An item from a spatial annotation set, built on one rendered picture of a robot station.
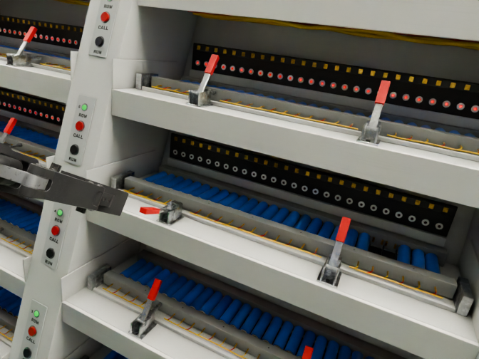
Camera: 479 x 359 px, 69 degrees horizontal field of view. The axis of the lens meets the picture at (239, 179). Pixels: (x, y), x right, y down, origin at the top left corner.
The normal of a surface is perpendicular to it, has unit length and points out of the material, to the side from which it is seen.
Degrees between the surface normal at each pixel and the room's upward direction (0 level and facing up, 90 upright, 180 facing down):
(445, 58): 90
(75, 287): 90
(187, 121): 108
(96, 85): 90
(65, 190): 91
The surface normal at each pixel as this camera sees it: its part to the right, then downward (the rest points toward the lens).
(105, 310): 0.14, -0.93
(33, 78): -0.42, 0.26
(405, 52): -0.37, -0.04
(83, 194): 0.92, 0.28
